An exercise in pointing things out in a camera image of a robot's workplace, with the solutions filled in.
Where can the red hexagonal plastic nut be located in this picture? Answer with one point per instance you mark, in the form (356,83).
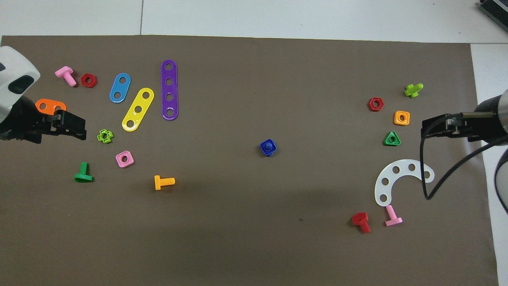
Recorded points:
(370,104)
(83,80)

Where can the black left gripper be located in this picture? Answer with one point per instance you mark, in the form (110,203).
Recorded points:
(27,123)

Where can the blue square plastic nut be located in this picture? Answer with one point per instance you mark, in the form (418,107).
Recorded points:
(262,147)

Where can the green plastic screw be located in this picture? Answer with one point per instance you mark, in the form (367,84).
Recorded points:
(83,176)

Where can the white curved perforated plate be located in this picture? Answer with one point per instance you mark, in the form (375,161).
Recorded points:
(403,167)

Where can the blue plastic screw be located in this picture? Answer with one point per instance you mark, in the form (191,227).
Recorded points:
(269,147)

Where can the orange L-shaped plastic plate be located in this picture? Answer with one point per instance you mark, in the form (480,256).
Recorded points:
(49,104)

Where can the pink plastic screw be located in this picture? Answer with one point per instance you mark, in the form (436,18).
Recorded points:
(64,72)
(393,221)

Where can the blue two-hole plastic strip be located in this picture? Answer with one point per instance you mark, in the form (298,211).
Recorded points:
(120,88)

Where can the orange square plastic nut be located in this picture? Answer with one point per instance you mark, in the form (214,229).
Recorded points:
(396,118)

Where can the purple four-hole plastic strip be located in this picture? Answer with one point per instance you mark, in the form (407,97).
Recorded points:
(169,74)

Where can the light green cross nut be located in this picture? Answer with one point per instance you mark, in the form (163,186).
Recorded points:
(100,137)

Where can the pink square plastic nut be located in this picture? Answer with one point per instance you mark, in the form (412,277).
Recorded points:
(119,161)

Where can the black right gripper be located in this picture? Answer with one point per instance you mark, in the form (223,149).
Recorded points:
(474,127)

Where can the light green cross-head screw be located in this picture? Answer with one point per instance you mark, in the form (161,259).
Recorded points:
(412,91)

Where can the brown table mat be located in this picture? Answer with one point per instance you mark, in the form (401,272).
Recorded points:
(254,198)

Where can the red plastic screw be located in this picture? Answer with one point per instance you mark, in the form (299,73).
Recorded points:
(360,218)

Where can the grey finned metal device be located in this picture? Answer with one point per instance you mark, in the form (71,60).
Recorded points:
(496,8)

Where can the orange plastic screw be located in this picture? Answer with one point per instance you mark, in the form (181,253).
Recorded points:
(158,182)

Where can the yellow three-hole plastic strip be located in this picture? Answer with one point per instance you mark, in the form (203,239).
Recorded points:
(142,102)

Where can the green triangular plastic nut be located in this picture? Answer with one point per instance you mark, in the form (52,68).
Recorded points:
(387,142)

